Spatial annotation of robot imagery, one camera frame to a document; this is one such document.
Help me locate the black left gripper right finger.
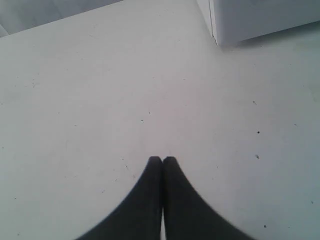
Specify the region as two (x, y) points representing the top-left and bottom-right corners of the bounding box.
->
(162, 156), (251, 240)

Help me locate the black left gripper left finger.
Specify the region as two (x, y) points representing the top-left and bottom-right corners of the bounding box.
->
(81, 156), (163, 240)

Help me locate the white microwave oven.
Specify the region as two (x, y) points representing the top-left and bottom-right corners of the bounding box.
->
(197, 0), (320, 45)

